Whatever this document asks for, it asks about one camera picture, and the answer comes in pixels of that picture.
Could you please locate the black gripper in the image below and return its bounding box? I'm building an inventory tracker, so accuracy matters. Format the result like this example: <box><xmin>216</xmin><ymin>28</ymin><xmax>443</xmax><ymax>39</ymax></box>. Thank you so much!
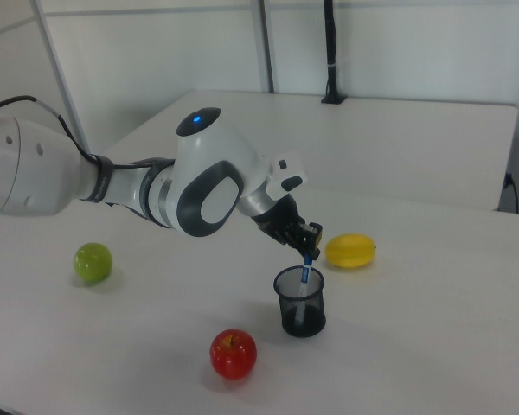
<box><xmin>252</xmin><ymin>195</ymin><xmax>324</xmax><ymax>261</ymax></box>

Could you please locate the white marker pen blue cap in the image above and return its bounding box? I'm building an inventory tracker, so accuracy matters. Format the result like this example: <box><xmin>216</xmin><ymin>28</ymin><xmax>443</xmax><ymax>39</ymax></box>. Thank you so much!
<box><xmin>294</xmin><ymin>252</ymin><xmax>314</xmax><ymax>328</ymax></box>

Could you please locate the black mesh pen cup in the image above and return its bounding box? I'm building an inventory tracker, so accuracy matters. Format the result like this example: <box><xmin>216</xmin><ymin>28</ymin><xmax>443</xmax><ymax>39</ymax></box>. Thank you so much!
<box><xmin>272</xmin><ymin>265</ymin><xmax>328</xmax><ymax>338</ymax></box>

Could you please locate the yellow starfruit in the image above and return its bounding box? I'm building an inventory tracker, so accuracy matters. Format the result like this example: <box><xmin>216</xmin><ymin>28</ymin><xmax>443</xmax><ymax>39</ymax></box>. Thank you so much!
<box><xmin>324</xmin><ymin>233</ymin><xmax>378</xmax><ymax>271</ymax></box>

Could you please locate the white adjoining table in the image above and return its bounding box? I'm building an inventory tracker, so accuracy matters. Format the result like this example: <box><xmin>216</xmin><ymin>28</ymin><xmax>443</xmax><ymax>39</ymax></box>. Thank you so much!
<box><xmin>99</xmin><ymin>89</ymin><xmax>519</xmax><ymax>213</ymax></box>

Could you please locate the red apple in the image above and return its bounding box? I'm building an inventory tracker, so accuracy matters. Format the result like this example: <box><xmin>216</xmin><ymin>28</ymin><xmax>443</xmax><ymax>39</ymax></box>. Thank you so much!
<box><xmin>209</xmin><ymin>329</ymin><xmax>258</xmax><ymax>380</ymax></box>

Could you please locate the black pole with clamp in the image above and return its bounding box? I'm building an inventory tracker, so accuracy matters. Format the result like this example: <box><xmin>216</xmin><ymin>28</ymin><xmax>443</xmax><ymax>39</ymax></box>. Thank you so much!
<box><xmin>320</xmin><ymin>0</ymin><xmax>348</xmax><ymax>106</ymax></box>

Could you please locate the green apple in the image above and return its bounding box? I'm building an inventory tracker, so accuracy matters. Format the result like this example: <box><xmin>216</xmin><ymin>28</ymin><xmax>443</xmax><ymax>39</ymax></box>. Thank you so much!
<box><xmin>73</xmin><ymin>242</ymin><xmax>113</xmax><ymax>285</ymax></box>

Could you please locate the grey partition post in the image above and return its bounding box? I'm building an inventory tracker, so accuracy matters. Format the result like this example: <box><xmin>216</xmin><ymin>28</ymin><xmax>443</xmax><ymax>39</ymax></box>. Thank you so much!
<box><xmin>258</xmin><ymin>0</ymin><xmax>280</xmax><ymax>94</ymax></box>

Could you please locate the black cable at table edge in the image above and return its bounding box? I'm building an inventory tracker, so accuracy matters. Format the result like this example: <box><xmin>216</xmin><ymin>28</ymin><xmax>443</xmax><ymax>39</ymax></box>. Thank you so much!
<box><xmin>503</xmin><ymin>172</ymin><xmax>519</xmax><ymax>214</ymax></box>

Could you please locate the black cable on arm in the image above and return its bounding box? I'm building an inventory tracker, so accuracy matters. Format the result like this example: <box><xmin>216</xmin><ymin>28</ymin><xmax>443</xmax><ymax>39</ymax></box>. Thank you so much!
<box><xmin>0</xmin><ymin>95</ymin><xmax>113</xmax><ymax>175</ymax></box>

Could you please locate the white partition post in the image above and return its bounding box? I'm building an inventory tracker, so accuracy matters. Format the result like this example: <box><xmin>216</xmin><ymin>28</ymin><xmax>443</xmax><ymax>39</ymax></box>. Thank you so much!
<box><xmin>33</xmin><ymin>0</ymin><xmax>91</xmax><ymax>153</ymax></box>

